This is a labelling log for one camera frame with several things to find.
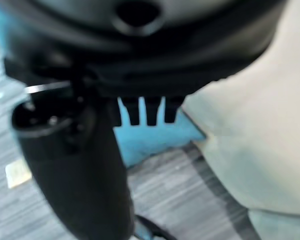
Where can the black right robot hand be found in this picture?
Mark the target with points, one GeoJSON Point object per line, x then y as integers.
{"type": "Point", "coordinates": [90, 62]}

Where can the pale beige sofa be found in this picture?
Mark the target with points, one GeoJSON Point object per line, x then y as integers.
{"type": "Point", "coordinates": [252, 130]}

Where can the pale floor sticker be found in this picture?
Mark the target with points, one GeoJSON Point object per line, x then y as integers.
{"type": "Point", "coordinates": [17, 175]}

